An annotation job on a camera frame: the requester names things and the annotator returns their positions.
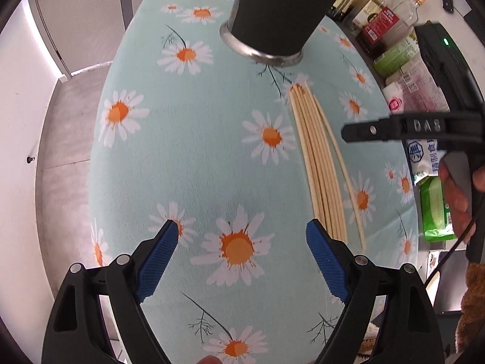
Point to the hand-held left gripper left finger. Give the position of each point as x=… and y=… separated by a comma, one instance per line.
x=159, y=258

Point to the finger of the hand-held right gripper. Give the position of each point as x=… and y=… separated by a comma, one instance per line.
x=401, y=129

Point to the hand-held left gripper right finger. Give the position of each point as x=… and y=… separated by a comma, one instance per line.
x=326, y=258

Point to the bunch of wooden chopsticks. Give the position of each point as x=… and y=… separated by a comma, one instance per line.
x=318, y=159

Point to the black cup with steel base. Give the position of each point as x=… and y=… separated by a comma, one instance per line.
x=276, y=7

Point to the person's right hand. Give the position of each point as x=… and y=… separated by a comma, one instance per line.
x=456, y=208

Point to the person's left hand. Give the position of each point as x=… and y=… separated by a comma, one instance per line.
x=207, y=360

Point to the white sugar bag pink print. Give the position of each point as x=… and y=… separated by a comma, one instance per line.
x=424, y=87

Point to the white blue salt bag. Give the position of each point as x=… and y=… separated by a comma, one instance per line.
x=422, y=159

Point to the light green packet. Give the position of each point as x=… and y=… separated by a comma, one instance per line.
x=396, y=58

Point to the clear bottle yellow cap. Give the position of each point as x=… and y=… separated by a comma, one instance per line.
x=411, y=13

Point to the green white plastic packet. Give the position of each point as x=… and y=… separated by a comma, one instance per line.
x=435, y=208

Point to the dark bottle red label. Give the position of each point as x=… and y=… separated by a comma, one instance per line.
x=380, y=24

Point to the daisy print tablecloth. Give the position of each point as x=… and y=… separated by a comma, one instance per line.
x=189, y=121

